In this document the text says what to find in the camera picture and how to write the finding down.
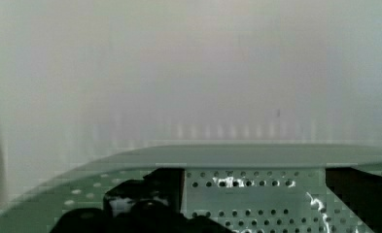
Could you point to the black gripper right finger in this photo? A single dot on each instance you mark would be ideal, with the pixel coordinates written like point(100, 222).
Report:
point(360, 191)

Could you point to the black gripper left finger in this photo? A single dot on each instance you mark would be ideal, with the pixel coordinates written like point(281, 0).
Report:
point(149, 205)

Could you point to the mint green strainer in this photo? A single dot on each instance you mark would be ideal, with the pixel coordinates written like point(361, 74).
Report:
point(246, 188)

